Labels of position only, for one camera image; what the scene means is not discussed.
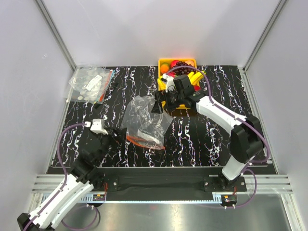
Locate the clear zip bag orange zipper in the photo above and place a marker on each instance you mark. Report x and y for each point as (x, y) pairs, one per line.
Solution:
(144, 128)

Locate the orange fruit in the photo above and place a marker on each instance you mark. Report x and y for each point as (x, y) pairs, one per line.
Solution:
(164, 68)

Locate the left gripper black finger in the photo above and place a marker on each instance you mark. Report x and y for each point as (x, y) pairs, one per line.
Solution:
(121, 144)
(117, 134)

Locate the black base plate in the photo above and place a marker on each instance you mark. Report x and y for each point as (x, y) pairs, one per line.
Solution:
(154, 171)

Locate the yellow banana bunch in tray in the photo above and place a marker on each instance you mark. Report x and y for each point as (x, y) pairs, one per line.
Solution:
(195, 77)

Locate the stack of clear zip bags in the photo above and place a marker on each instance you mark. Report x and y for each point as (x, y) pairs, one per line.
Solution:
(89, 84)

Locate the red peach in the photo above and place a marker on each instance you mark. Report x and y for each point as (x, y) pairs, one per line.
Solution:
(173, 63)

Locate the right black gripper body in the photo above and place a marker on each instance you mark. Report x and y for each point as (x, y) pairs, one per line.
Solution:
(172, 99)

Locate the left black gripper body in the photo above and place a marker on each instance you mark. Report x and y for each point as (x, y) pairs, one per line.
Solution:
(107, 140)

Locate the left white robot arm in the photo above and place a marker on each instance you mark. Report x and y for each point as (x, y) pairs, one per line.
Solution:
(83, 177)

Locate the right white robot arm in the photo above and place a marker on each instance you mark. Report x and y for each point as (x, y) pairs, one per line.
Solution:
(245, 132)

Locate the dark purple grape bunch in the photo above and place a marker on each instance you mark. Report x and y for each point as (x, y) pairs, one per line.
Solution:
(183, 68)

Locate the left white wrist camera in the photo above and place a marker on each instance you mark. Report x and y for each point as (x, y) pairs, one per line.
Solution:
(97, 127)

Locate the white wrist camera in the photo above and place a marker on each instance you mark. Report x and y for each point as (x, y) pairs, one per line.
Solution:
(169, 81)
(97, 127)

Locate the yellow plastic fruit tray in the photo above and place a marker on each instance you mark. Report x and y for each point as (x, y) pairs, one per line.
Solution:
(168, 72)

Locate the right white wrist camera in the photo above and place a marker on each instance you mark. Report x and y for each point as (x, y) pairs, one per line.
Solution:
(169, 81)

